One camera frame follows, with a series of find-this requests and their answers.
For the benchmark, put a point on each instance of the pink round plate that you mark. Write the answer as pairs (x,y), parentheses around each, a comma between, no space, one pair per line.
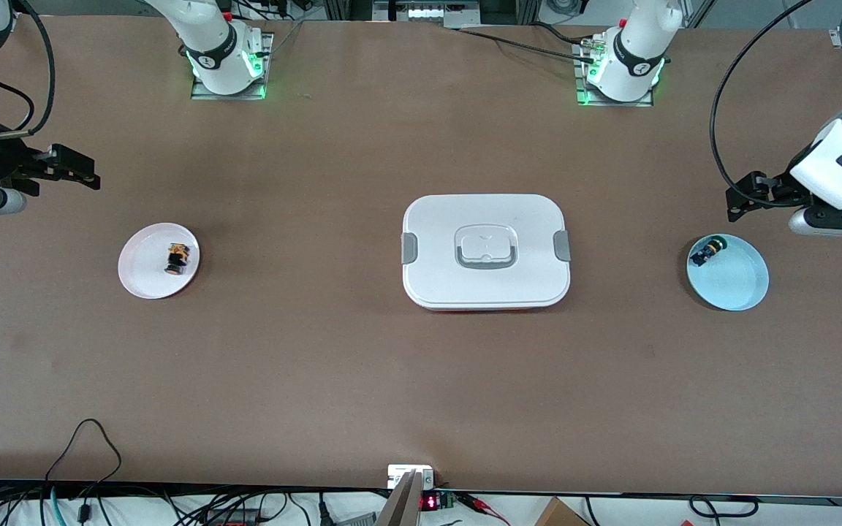
(147,274)

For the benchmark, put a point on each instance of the brown cardboard box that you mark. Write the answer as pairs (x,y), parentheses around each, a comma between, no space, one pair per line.
(556,515)

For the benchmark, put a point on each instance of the metal frame with white light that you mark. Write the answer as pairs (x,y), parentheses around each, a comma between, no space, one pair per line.
(428,12)

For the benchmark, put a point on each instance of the small white mounting block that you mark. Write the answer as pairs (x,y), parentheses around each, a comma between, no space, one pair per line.
(399,473)

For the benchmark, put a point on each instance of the small white clamp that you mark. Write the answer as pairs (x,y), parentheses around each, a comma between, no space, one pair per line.
(836,38)

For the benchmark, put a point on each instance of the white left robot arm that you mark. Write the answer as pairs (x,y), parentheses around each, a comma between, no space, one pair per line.
(629,69)

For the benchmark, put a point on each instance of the light blue round plate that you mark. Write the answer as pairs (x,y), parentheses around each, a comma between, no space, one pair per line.
(739,281)

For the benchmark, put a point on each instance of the white lidded box grey clips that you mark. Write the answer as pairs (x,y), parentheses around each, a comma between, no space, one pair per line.
(435,285)

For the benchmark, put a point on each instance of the grey aluminium profile bar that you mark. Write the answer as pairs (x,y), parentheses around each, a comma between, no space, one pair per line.
(399,511)

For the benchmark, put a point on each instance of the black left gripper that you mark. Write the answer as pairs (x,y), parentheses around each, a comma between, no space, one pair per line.
(778,188)

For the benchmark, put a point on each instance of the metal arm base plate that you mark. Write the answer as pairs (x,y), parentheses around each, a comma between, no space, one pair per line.
(615,104)
(202,95)

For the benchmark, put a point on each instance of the red digit display board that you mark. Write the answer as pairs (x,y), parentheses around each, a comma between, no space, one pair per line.
(430,502)

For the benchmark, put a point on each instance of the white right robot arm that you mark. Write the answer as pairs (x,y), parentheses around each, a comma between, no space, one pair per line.
(220,66)

